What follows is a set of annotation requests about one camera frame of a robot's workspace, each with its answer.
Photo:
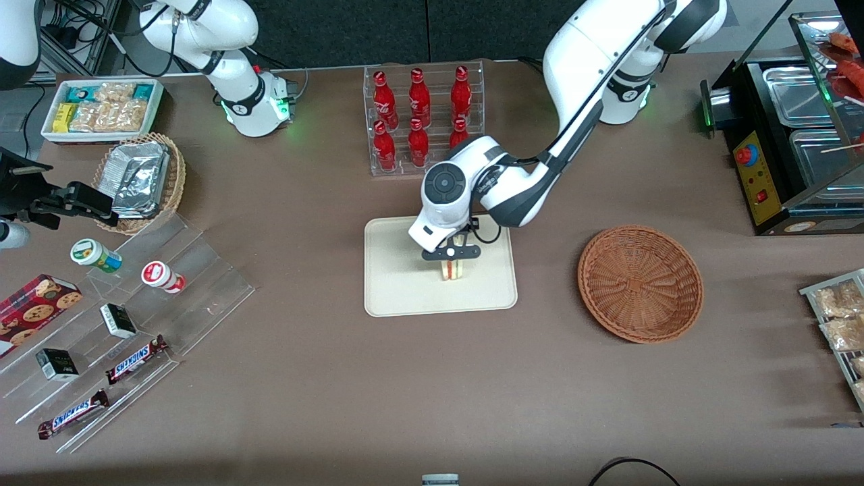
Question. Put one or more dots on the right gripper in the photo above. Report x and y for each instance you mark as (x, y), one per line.
(25, 191)

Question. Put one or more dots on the sandwich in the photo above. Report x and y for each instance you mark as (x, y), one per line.
(453, 270)

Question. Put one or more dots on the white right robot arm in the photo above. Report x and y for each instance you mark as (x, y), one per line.
(229, 81)

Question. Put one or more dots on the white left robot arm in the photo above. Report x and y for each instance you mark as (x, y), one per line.
(580, 54)

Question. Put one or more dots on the cream plastic tray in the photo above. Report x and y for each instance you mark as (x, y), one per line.
(405, 283)

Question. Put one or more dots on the small wicker basket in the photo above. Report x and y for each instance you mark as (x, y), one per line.
(175, 182)

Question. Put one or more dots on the round brown wicker basket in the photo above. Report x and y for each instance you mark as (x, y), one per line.
(641, 283)

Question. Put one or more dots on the grey snack tray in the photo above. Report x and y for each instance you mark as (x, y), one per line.
(820, 290)

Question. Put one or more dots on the green lid white cup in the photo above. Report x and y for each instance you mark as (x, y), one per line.
(91, 253)

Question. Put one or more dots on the silver foil pack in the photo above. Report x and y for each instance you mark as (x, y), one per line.
(138, 162)
(138, 202)

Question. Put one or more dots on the white snack bin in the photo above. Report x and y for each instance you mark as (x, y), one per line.
(50, 131)

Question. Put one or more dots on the yellow snack packet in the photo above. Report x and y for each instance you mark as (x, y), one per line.
(64, 117)

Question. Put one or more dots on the beige snack bag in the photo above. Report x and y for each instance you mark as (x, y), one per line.
(91, 116)
(128, 115)

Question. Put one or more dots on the red cookie box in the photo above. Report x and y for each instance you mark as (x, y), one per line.
(34, 310)

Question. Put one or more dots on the red cola bottle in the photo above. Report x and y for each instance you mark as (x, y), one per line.
(418, 145)
(461, 94)
(419, 98)
(459, 133)
(385, 148)
(383, 101)

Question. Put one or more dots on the red lid white cup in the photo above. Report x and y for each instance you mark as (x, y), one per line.
(158, 275)

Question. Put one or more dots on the teal snack packet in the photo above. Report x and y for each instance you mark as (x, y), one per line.
(82, 92)

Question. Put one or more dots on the small black box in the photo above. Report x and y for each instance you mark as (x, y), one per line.
(57, 364)
(118, 321)

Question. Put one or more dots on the clear acrylic stepped display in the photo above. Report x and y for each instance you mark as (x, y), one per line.
(202, 283)

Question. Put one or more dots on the snickers bar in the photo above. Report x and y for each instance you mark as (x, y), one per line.
(135, 360)
(71, 414)

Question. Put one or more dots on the clear acrylic bottle rack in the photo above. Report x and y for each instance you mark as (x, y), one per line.
(472, 74)

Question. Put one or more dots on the grey white can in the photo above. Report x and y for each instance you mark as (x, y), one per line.
(440, 480)

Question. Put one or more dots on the red blue emergency button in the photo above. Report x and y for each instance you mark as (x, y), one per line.
(746, 156)

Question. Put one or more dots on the black food warmer cabinet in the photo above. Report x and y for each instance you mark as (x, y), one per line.
(776, 182)

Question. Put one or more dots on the steel food pan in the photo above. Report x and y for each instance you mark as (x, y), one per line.
(793, 94)
(820, 158)

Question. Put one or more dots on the clear bag of snacks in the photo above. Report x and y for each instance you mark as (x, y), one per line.
(840, 300)
(844, 334)
(857, 366)

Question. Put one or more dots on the red sausage skewers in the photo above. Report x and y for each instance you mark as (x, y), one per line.
(847, 67)

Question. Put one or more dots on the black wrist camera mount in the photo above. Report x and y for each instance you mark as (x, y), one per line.
(20, 179)

